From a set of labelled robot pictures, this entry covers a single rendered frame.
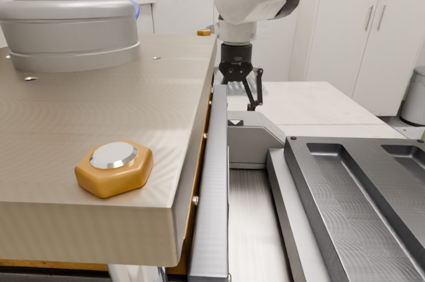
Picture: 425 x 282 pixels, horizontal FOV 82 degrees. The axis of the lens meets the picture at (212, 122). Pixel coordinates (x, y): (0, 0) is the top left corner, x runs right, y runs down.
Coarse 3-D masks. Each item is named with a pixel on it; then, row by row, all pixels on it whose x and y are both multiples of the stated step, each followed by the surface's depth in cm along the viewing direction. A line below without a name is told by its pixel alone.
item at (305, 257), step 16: (272, 160) 30; (272, 176) 30; (288, 176) 27; (288, 192) 25; (288, 208) 23; (288, 224) 22; (304, 224) 22; (288, 240) 22; (304, 240) 20; (288, 256) 22; (304, 256) 19; (320, 256) 19; (304, 272) 18; (320, 272) 18
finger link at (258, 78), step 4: (260, 68) 60; (260, 72) 60; (256, 76) 62; (260, 76) 61; (256, 80) 62; (260, 80) 61; (256, 84) 63; (260, 84) 62; (256, 88) 64; (260, 88) 62; (260, 92) 63; (260, 96) 63; (260, 100) 64; (260, 104) 64
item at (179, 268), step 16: (208, 112) 23; (192, 192) 13; (192, 208) 12; (192, 224) 12; (0, 272) 12; (16, 272) 12; (32, 272) 12; (48, 272) 12; (64, 272) 12; (80, 272) 12; (96, 272) 12; (176, 272) 11
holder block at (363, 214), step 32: (288, 160) 29; (320, 160) 28; (352, 160) 26; (384, 160) 26; (416, 160) 28; (320, 192) 22; (352, 192) 24; (384, 192) 22; (416, 192) 22; (320, 224) 19; (352, 224) 20; (384, 224) 20; (416, 224) 18; (352, 256) 16; (384, 256) 18; (416, 256) 17
